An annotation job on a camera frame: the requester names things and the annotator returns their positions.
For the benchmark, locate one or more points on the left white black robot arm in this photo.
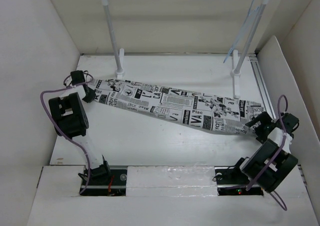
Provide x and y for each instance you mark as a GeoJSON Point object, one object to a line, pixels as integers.
{"type": "Point", "coordinates": [71, 121]}

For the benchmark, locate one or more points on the black white newspaper print trousers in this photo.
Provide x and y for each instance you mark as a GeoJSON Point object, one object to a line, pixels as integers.
{"type": "Point", "coordinates": [204, 111]}

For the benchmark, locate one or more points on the clear blue plastic hanger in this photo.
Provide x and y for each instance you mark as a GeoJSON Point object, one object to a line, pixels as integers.
{"type": "Point", "coordinates": [250, 17]}

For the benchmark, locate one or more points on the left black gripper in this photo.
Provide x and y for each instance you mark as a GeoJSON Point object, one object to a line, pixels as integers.
{"type": "Point", "coordinates": [91, 96]}

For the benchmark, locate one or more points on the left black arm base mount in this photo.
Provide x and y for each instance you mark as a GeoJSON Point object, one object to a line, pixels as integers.
{"type": "Point", "coordinates": [112, 185]}

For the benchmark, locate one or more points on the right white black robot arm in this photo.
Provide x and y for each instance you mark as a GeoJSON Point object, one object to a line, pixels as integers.
{"type": "Point", "coordinates": [272, 162]}

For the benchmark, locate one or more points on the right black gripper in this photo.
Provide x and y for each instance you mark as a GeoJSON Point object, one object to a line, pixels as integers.
{"type": "Point", "coordinates": [264, 118]}

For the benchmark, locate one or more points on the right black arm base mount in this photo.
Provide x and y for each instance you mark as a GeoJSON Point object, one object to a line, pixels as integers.
{"type": "Point", "coordinates": [231, 181]}

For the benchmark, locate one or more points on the aluminium rail right side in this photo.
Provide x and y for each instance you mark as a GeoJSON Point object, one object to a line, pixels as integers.
{"type": "Point", "coordinates": [261, 85]}

